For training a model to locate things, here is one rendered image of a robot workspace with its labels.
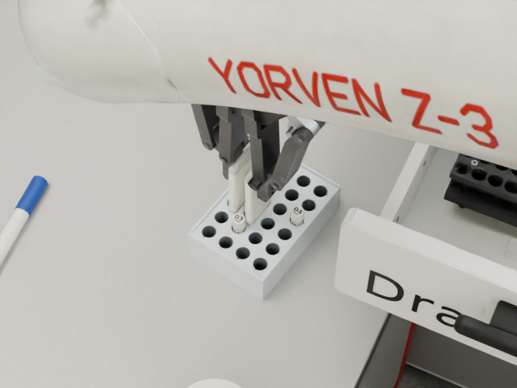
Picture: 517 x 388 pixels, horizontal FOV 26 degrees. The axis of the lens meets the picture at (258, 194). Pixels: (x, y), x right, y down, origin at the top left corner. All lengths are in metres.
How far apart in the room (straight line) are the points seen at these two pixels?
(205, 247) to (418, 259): 0.23
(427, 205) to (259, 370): 0.20
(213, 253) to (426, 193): 0.20
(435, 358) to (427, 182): 0.73
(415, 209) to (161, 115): 0.29
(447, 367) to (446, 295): 0.83
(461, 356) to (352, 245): 0.81
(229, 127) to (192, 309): 0.19
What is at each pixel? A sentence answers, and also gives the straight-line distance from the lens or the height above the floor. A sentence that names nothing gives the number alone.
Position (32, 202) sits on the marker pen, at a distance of 1.07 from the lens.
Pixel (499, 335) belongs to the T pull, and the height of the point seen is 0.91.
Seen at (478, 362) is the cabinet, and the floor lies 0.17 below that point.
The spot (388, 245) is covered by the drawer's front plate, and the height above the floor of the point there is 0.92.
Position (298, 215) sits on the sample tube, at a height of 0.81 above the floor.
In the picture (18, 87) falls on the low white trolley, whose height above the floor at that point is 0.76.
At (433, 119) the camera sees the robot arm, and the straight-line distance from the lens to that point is 0.45.
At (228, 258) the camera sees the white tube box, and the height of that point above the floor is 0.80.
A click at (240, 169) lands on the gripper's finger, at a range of 0.96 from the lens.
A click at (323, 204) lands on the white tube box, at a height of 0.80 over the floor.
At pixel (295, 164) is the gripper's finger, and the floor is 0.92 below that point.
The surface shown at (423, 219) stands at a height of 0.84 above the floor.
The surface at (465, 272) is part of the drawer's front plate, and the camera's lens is 0.85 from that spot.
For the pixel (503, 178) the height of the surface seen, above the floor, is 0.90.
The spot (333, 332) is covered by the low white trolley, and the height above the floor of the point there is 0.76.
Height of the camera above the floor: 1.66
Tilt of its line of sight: 57 degrees down
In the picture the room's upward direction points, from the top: straight up
